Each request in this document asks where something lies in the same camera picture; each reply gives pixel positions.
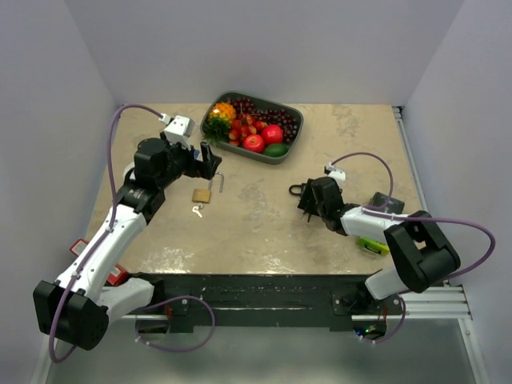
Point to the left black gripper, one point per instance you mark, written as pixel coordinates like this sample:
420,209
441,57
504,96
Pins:
204,169

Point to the red apple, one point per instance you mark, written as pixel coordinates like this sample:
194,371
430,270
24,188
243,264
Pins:
272,134
254,143

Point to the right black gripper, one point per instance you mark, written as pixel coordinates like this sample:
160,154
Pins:
303,200

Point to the green black box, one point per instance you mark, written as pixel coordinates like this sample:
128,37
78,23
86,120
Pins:
391,206

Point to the red apple back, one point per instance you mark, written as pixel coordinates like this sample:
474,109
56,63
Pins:
272,134

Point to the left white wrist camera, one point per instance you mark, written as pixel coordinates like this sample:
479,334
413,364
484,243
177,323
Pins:
179,130

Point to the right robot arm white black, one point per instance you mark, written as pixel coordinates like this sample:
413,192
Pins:
421,253

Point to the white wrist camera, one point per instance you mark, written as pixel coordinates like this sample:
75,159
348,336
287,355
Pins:
336,173
179,130

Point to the dark grape bunch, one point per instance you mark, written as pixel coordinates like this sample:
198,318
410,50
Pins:
246,109

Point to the grey fruit tray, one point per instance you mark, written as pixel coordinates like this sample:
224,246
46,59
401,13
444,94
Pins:
215,130

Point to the orange pineapple toy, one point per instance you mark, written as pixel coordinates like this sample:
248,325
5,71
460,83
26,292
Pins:
223,111

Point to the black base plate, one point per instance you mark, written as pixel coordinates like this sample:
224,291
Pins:
277,300

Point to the green avocado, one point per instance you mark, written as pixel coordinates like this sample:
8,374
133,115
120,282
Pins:
275,150

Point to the red box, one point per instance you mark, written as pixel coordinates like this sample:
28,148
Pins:
117,276

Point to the red apple front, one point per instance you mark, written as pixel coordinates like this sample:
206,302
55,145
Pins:
254,143

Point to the small silver key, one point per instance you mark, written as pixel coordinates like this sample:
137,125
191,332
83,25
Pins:
197,210

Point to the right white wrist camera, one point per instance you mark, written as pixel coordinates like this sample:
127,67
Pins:
336,173

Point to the red cherry cluster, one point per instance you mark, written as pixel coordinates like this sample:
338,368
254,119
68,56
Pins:
243,126

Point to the brass padlock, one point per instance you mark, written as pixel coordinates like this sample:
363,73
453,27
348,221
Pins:
204,195

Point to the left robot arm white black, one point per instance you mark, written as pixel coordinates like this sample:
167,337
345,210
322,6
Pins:
75,307

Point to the black padlock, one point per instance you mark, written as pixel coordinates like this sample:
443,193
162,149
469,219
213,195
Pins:
297,190

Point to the aluminium frame rail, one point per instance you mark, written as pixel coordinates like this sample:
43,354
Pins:
443,301

